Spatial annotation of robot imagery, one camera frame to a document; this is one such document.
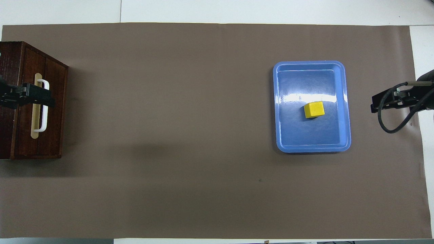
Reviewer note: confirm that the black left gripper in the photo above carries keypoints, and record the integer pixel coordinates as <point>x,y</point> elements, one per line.
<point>10,96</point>

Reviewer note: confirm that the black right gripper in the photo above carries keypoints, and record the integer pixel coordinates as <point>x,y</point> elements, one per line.
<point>410,98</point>

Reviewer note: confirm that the yellow cube block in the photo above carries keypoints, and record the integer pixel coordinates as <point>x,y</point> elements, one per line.
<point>314,110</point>

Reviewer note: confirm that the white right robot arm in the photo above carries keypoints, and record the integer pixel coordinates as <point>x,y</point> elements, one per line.
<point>429,76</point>

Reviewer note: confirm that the dark wooden cabinet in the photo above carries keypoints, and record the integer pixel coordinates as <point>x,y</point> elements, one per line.
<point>8,61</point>

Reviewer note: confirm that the blue plastic tray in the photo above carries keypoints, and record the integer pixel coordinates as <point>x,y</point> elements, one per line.
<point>295,135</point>

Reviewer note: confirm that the brown table mat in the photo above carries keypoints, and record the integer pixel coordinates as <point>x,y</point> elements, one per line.
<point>203,169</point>

